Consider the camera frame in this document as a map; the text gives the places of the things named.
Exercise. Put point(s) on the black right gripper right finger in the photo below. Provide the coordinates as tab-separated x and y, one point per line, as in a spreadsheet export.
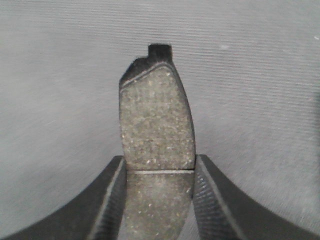
224	212

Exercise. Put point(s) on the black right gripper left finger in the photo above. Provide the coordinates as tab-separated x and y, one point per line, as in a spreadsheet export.
95	214

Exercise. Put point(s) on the black conveyor belt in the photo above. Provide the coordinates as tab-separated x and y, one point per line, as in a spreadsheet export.
250	69

